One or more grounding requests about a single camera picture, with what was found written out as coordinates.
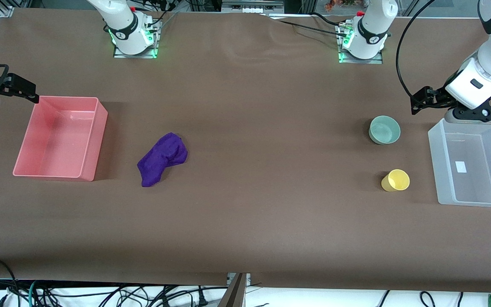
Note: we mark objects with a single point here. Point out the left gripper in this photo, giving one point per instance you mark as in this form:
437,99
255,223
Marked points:
437,95

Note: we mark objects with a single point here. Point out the green bowl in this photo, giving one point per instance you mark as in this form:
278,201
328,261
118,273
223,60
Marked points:
384,130

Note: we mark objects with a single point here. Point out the yellow cup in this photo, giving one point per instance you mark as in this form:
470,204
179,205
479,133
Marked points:
396,180

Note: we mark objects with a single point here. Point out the purple cloth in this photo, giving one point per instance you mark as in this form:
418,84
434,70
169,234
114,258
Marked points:
162,157

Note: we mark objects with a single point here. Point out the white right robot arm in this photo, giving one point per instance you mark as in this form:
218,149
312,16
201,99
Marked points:
124,25

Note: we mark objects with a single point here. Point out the pink plastic bin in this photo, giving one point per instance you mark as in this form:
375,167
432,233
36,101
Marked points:
60,138

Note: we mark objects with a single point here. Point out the white label sticker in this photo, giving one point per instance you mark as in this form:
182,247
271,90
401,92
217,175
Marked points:
461,166

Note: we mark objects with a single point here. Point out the clear plastic bin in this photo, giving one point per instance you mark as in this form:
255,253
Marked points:
475,164

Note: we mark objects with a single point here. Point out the white power strip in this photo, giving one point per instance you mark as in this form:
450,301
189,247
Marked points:
254,9

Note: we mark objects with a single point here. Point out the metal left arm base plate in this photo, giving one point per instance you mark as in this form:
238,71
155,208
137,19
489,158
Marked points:
360,60

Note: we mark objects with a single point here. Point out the metal corner bracket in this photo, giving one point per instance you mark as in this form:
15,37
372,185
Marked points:
6,11

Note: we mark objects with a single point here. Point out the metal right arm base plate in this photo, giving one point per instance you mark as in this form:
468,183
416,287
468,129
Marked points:
134,53

